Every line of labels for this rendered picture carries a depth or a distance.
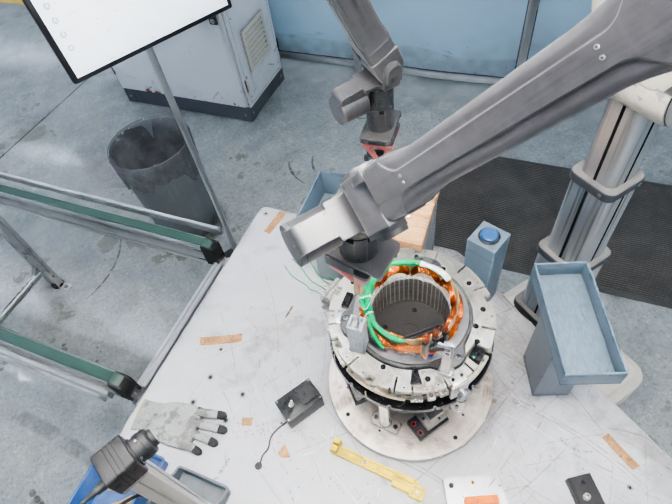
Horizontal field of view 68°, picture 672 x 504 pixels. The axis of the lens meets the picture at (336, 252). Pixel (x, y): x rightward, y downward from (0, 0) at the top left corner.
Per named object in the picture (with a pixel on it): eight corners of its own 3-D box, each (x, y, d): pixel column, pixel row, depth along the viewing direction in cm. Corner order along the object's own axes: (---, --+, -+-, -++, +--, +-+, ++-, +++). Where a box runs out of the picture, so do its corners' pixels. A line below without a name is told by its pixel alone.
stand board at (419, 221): (337, 235, 117) (336, 229, 115) (361, 180, 128) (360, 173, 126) (421, 252, 112) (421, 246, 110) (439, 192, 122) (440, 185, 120)
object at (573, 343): (583, 427, 110) (629, 373, 88) (533, 428, 111) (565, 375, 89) (555, 328, 125) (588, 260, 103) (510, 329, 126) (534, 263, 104)
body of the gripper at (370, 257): (380, 285, 68) (381, 256, 62) (316, 255, 71) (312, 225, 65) (401, 250, 71) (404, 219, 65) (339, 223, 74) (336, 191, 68)
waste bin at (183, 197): (142, 241, 265) (90, 162, 221) (180, 191, 285) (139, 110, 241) (201, 257, 254) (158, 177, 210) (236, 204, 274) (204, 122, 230)
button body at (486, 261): (480, 312, 130) (494, 253, 110) (457, 298, 134) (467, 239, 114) (495, 294, 133) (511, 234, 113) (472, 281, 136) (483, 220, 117)
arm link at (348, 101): (404, 61, 88) (376, 35, 92) (349, 87, 85) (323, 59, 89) (399, 112, 98) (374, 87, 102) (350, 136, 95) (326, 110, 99)
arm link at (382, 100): (399, 76, 94) (382, 63, 97) (369, 91, 92) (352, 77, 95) (399, 107, 99) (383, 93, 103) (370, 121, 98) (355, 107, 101)
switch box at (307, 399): (278, 408, 120) (273, 400, 116) (311, 385, 123) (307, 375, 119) (291, 429, 117) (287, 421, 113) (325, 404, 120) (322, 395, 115)
